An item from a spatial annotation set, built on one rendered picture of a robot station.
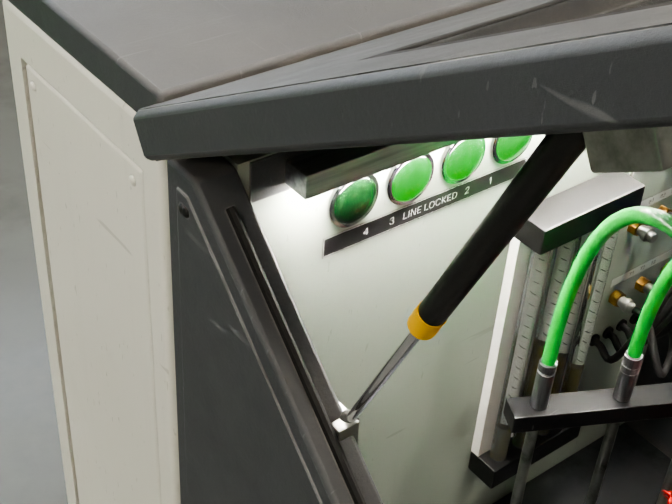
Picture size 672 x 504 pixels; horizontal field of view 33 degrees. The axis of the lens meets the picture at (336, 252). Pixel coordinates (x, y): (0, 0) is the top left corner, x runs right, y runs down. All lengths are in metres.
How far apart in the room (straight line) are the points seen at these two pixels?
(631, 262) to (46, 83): 0.67
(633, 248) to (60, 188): 0.63
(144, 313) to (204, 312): 0.12
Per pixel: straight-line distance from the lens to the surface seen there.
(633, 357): 1.14
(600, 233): 0.97
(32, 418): 2.69
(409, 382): 1.12
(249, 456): 0.88
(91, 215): 1.00
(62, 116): 0.98
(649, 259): 1.33
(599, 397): 1.18
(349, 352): 1.02
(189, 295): 0.86
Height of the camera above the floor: 1.89
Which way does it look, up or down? 37 degrees down
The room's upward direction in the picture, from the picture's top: 4 degrees clockwise
